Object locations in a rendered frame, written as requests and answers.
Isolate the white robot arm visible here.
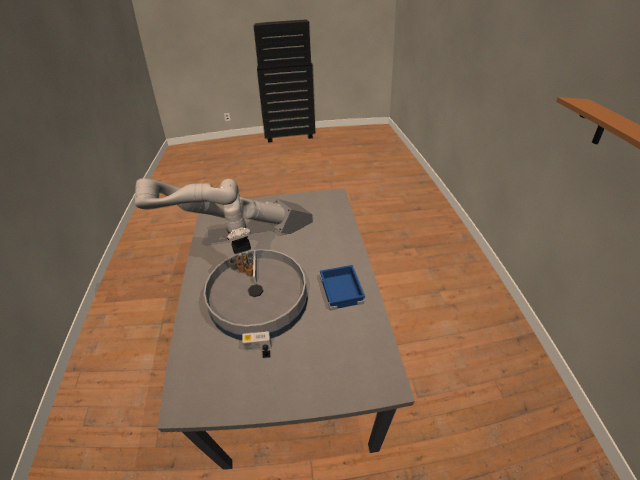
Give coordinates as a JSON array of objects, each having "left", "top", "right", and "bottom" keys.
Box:
[{"left": 135, "top": 178, "right": 285, "bottom": 224}]

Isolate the blue plastic tray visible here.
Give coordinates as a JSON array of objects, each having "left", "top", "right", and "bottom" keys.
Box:
[{"left": 320, "top": 265, "right": 365, "bottom": 311}]

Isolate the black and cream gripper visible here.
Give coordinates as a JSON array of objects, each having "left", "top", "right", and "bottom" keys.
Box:
[{"left": 226, "top": 217, "right": 251, "bottom": 266}]

